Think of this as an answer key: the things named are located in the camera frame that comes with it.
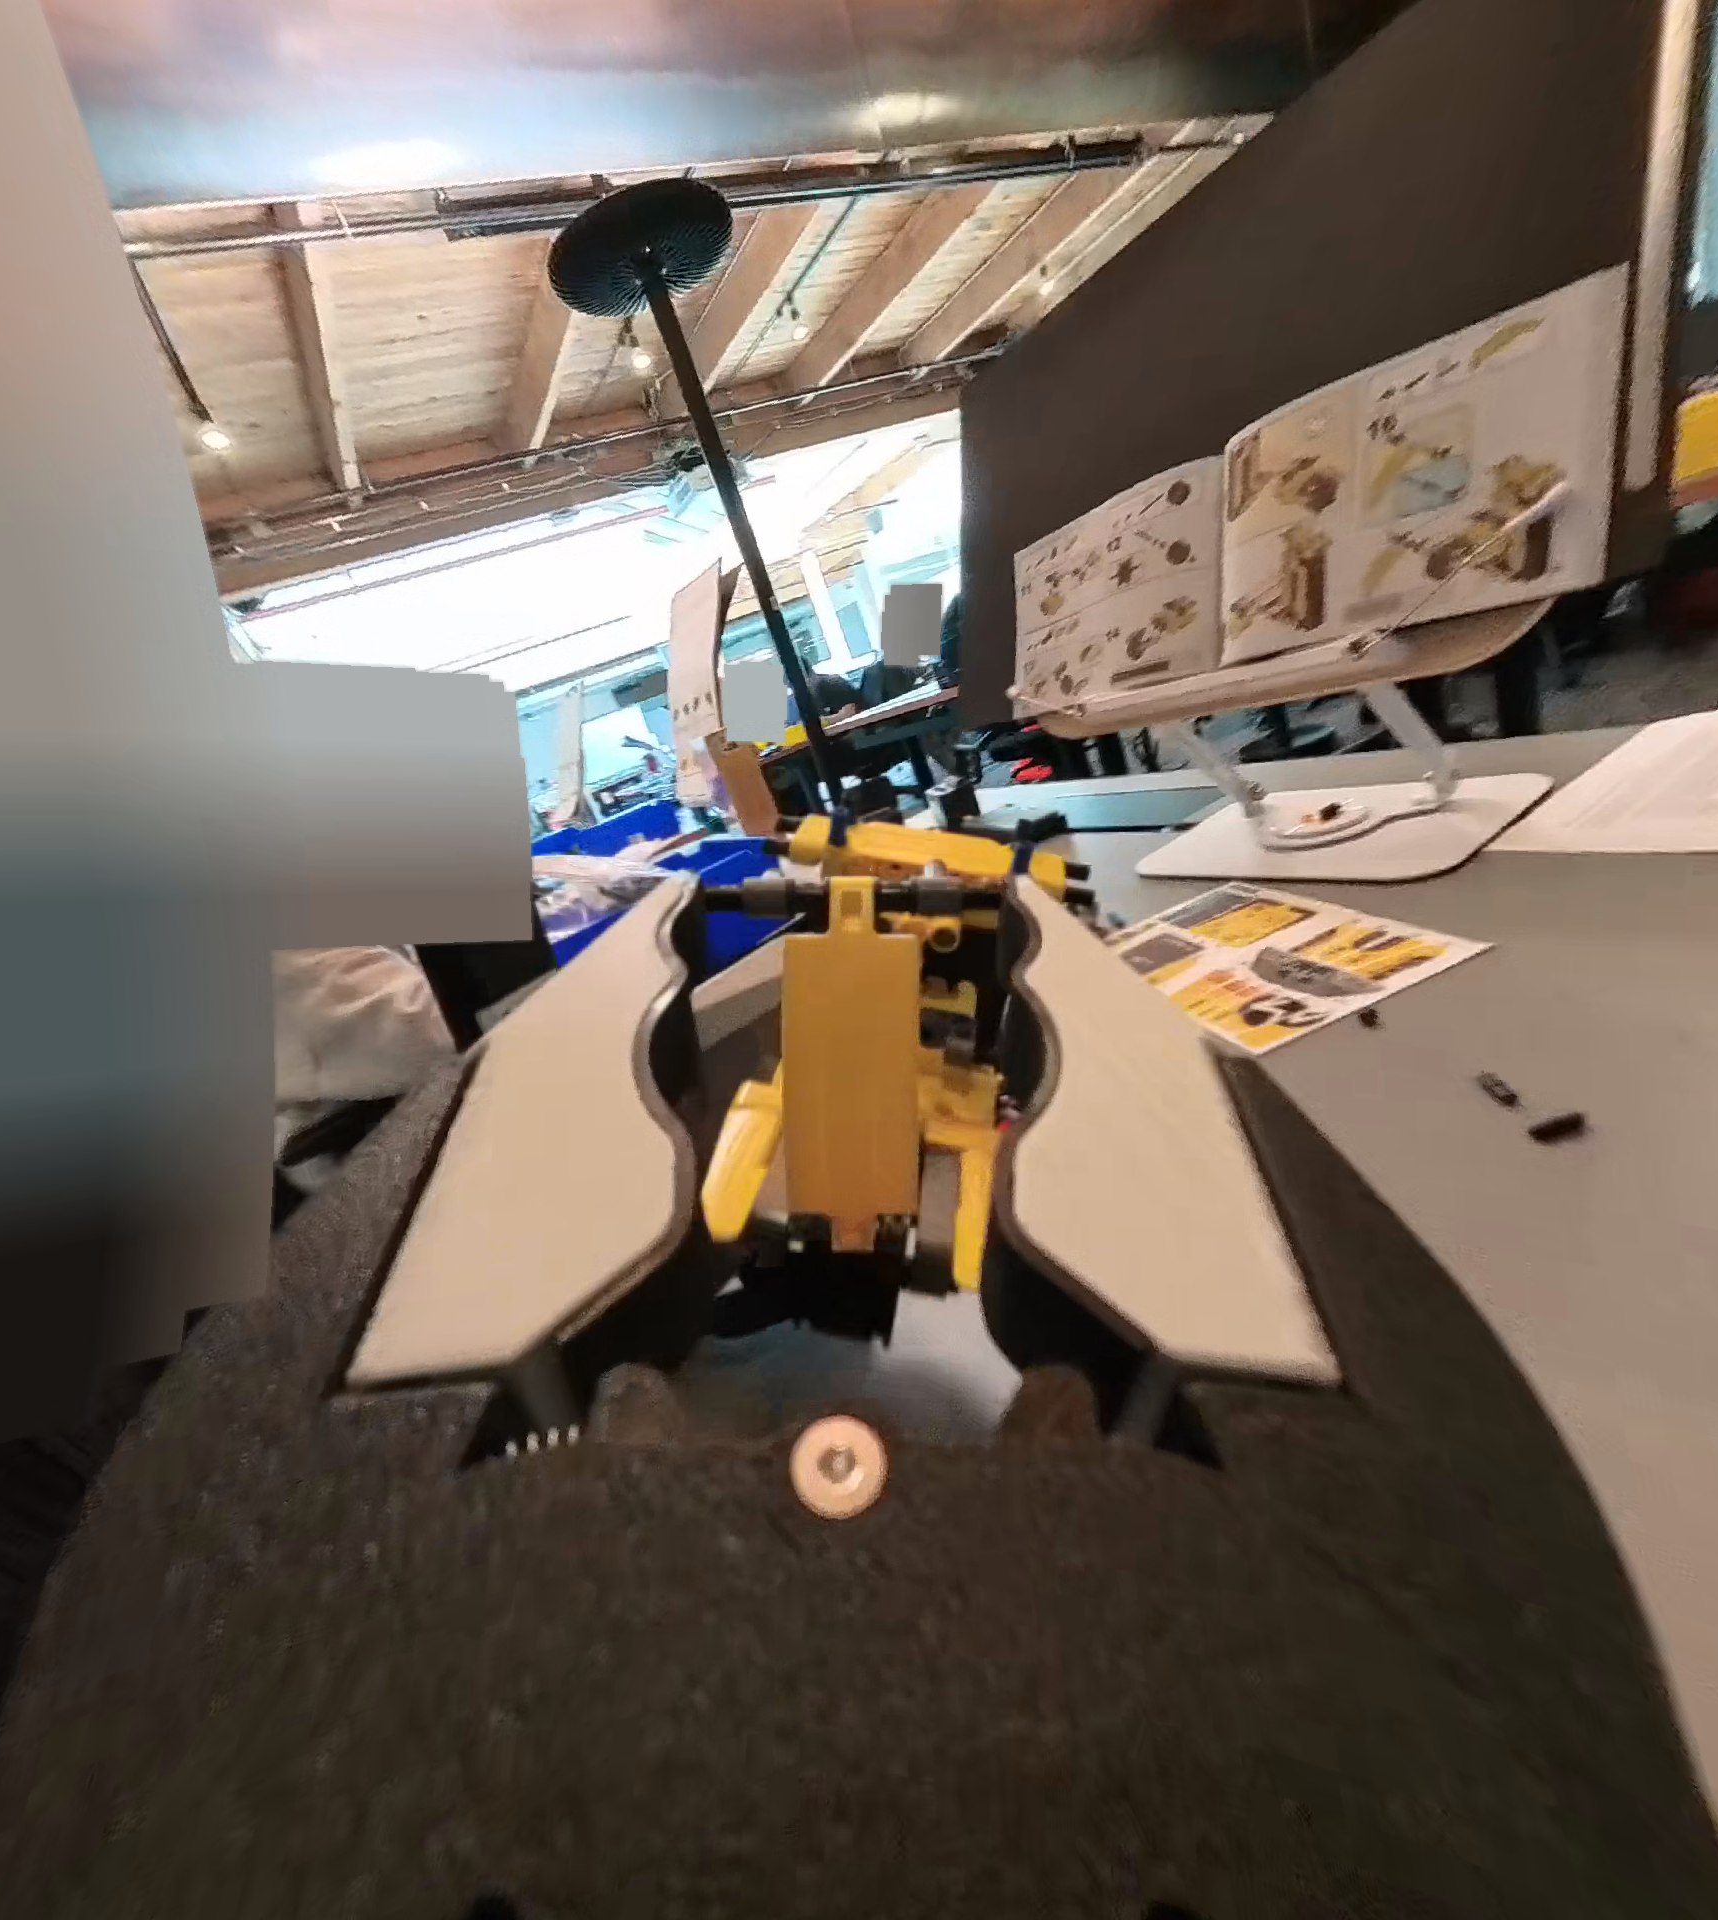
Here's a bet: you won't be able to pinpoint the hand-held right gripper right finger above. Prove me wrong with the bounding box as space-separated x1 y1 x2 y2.
987 873 1345 1391

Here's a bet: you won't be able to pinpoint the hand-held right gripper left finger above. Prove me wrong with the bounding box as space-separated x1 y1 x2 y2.
344 873 712 1426

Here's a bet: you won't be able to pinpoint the yellow black toy brick model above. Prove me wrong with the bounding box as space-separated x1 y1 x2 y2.
695 811 1093 1345

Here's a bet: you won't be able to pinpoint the yellow brick panel with axle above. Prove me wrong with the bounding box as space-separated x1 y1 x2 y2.
701 873 1017 1253

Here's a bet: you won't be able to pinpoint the yellow printed leaflet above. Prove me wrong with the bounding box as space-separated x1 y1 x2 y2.
1107 882 1496 1059

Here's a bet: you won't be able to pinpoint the blue plastic bin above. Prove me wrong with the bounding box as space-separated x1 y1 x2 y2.
529 802 787 970

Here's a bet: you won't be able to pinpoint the large brown cardboard box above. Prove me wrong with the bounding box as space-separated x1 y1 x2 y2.
667 559 779 836

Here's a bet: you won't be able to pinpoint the printed paper sheets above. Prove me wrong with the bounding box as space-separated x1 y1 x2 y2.
1489 698 1718 858

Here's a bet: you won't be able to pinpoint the open instruction booklet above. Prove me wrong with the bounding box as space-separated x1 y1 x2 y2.
1013 268 1630 707

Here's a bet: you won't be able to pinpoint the black floor lamp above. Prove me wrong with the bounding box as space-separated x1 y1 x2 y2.
546 180 861 818

